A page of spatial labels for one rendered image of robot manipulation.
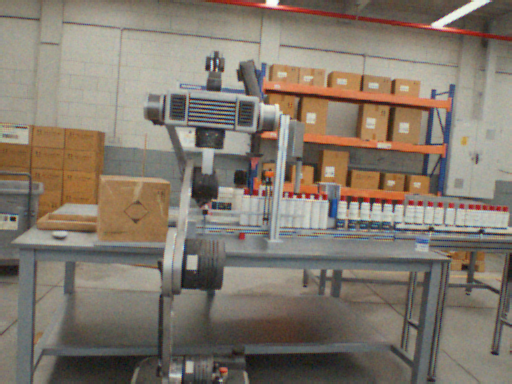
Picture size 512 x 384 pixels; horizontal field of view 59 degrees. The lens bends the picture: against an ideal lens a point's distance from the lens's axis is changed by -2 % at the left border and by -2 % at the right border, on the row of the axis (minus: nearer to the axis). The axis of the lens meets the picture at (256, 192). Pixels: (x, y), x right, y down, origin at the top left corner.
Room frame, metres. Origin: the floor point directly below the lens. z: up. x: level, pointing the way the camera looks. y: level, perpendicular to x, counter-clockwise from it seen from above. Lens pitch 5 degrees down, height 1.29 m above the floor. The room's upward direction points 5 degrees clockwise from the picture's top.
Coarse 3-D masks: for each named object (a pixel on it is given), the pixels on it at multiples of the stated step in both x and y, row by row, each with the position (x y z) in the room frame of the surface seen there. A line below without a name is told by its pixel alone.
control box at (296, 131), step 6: (294, 120) 2.43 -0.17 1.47; (288, 126) 2.44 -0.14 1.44; (294, 126) 2.42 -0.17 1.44; (300, 126) 2.50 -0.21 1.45; (288, 132) 2.44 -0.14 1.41; (294, 132) 2.42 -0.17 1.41; (300, 132) 2.51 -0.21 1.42; (288, 138) 2.43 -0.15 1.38; (294, 138) 2.42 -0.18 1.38; (300, 138) 2.52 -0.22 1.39; (288, 144) 2.43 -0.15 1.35; (294, 144) 2.43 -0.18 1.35; (300, 144) 2.53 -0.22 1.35; (288, 150) 2.43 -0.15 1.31; (294, 150) 2.43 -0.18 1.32; (300, 150) 2.54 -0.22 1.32; (294, 156) 2.44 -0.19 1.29; (300, 156) 2.55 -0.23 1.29
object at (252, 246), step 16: (64, 208) 2.89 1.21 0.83; (80, 208) 2.96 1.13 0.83; (96, 208) 3.02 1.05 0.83; (16, 240) 1.90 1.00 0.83; (32, 240) 1.93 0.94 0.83; (48, 240) 1.96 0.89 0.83; (64, 240) 1.99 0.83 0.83; (80, 240) 2.02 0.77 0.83; (208, 240) 2.29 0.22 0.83; (224, 240) 2.32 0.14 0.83; (240, 240) 2.35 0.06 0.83; (256, 240) 2.39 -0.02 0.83; (288, 240) 2.47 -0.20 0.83; (304, 240) 2.51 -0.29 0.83; (320, 240) 2.56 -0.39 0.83; (336, 240) 2.60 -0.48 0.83; (240, 256) 2.08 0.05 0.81; (256, 256) 2.10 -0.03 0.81; (272, 256) 2.11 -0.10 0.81; (288, 256) 2.13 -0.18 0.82; (304, 256) 2.15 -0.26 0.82; (320, 256) 2.17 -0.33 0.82; (336, 256) 2.19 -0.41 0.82; (352, 256) 2.21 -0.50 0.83; (368, 256) 2.23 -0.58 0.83; (384, 256) 2.26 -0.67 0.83; (400, 256) 2.29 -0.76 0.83; (416, 256) 2.33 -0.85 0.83; (432, 256) 2.36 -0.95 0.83
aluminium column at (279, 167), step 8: (280, 120) 2.43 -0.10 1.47; (288, 120) 2.43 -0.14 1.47; (280, 128) 2.42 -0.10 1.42; (280, 136) 2.42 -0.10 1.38; (280, 144) 2.42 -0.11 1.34; (280, 152) 2.42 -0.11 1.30; (280, 160) 2.43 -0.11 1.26; (280, 168) 2.43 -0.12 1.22; (280, 176) 2.43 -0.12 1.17; (280, 184) 2.43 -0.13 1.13; (272, 192) 2.46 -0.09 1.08; (280, 192) 2.43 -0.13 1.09; (272, 200) 2.44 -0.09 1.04; (280, 200) 2.43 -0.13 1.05; (272, 208) 2.43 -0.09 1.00; (280, 208) 2.43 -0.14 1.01; (272, 216) 2.42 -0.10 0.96; (272, 224) 2.42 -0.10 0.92; (272, 232) 2.42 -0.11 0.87; (272, 240) 2.42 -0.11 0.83
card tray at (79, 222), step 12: (48, 216) 2.42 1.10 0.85; (60, 216) 2.45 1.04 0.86; (72, 216) 2.46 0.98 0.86; (84, 216) 2.47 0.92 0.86; (96, 216) 2.49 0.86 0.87; (48, 228) 2.19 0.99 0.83; (60, 228) 2.21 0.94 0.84; (72, 228) 2.22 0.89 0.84; (84, 228) 2.23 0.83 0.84; (96, 228) 2.25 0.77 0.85
